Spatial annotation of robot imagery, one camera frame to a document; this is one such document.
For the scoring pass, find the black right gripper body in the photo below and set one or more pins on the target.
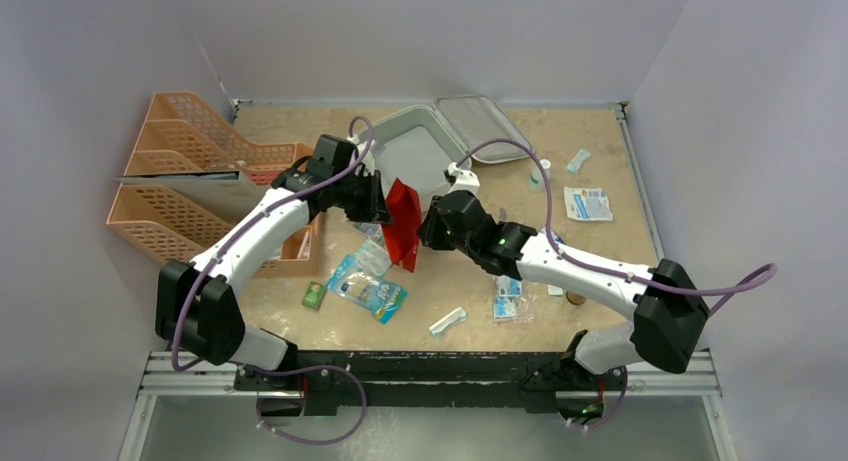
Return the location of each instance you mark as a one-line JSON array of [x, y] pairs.
[[433, 226]]

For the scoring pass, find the clear blister pack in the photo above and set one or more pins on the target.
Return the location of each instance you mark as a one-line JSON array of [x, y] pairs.
[[374, 257]]

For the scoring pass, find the white green-label bottle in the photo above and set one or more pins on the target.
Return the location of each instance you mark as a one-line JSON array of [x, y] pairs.
[[536, 181]]

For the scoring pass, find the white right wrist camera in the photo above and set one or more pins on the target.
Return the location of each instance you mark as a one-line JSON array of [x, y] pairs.
[[460, 179]]

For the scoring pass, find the small green box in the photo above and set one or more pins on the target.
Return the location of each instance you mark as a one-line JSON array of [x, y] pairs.
[[313, 296]]

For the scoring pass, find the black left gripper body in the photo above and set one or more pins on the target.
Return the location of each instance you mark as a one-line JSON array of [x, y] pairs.
[[354, 196]]

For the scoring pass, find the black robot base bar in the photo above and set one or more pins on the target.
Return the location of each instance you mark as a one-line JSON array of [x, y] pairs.
[[536, 382]]

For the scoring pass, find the grey folder in rack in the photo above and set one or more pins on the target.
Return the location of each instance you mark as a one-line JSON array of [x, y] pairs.
[[229, 194]]

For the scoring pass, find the grey medicine kit box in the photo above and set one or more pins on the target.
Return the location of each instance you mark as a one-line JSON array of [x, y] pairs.
[[417, 143]]

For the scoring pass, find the white sachet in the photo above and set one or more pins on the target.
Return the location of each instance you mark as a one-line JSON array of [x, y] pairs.
[[456, 317]]

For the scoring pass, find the brown orange-capped bottle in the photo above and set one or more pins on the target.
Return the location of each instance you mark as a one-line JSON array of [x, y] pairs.
[[575, 298]]

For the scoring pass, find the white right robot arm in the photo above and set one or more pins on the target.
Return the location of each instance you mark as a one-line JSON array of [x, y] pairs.
[[661, 327]]

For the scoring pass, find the blue cotton swab bag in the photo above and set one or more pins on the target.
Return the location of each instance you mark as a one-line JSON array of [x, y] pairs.
[[356, 283]]

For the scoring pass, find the blue white gauze packet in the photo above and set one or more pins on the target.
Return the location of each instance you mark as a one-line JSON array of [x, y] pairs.
[[587, 204]]

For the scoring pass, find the colourful plaster box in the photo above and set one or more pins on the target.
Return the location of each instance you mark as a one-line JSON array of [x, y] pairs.
[[372, 231]]

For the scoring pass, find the clear wipe packets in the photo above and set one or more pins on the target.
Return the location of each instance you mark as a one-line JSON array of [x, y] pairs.
[[509, 303]]

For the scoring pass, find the red first aid pouch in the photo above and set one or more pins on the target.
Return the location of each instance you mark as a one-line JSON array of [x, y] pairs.
[[401, 235]]

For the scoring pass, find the small teal sachet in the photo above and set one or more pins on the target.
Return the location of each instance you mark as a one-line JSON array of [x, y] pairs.
[[576, 163]]

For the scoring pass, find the orange plastic file rack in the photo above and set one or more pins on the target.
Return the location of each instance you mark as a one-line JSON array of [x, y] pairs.
[[183, 133]]

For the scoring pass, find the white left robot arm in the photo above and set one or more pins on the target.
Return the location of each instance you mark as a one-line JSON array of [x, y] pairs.
[[196, 303]]

